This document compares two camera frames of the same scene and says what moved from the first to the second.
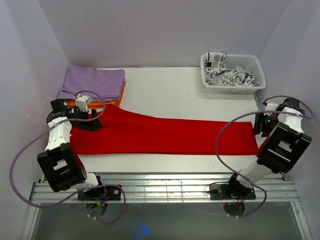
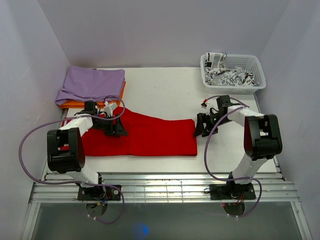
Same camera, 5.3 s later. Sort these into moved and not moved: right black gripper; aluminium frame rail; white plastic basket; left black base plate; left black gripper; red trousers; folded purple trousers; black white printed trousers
Moved: red trousers; left black gripper; right black gripper
Not moved: folded purple trousers; black white printed trousers; white plastic basket; left black base plate; aluminium frame rail
